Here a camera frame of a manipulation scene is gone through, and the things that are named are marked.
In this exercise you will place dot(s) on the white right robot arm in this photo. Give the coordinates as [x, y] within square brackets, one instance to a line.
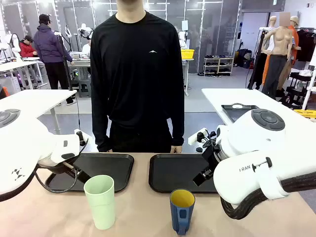
[247, 138]

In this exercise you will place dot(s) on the blue mug yellow inside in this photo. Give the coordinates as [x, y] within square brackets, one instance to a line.
[181, 214]

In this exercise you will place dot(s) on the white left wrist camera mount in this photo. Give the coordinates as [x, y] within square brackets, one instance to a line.
[81, 134]

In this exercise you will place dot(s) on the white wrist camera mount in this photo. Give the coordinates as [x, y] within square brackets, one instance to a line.
[81, 134]
[196, 138]

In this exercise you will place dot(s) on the person right hand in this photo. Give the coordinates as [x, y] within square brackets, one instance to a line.
[109, 149]

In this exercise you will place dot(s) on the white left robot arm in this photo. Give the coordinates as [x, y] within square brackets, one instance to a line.
[24, 143]

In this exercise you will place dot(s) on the person left hand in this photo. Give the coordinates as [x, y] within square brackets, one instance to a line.
[176, 149]

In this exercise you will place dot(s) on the black plastic tray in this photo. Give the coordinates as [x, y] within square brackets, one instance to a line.
[108, 170]
[172, 172]

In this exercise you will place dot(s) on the small black tray white disc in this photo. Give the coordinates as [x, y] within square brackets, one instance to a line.
[234, 114]

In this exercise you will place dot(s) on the person left forearm black sleeve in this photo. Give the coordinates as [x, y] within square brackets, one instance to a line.
[177, 128]

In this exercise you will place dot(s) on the mannequin in orange clothes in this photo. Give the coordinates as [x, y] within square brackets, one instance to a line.
[295, 37]

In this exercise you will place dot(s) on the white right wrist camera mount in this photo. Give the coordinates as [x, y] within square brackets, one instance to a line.
[196, 138]

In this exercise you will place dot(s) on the white side table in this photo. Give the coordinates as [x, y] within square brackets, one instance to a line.
[32, 98]
[222, 98]

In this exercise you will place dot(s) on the white background workbench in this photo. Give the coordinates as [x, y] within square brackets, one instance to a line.
[17, 66]

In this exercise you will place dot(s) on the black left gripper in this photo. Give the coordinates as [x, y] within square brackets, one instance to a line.
[59, 166]

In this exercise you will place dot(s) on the person torso black shirt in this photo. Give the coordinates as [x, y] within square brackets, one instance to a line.
[137, 74]

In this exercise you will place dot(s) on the person in purple jacket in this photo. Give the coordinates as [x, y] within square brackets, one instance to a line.
[49, 47]

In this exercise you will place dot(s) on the grey step stool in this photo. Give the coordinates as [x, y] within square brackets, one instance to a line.
[84, 89]

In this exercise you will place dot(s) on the white shoe rack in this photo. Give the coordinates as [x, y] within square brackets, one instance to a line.
[218, 65]

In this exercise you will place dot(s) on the light green plastic cup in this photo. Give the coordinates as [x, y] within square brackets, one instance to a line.
[100, 202]

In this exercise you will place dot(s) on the person in red jacket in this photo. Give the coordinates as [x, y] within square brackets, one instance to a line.
[27, 49]

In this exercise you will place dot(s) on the yellow black striped bar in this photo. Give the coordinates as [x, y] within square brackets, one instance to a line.
[306, 113]

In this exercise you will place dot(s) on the yellow plastic basket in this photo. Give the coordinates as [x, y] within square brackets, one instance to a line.
[187, 53]

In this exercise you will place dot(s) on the rack of black clothes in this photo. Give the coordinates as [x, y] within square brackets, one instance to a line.
[306, 44]

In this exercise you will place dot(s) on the person right forearm black sleeve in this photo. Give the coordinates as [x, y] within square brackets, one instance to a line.
[101, 133]

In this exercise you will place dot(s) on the bare tan mannequin grey trousers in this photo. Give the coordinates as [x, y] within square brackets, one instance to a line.
[279, 49]

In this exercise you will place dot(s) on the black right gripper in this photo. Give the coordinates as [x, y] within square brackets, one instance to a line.
[211, 158]

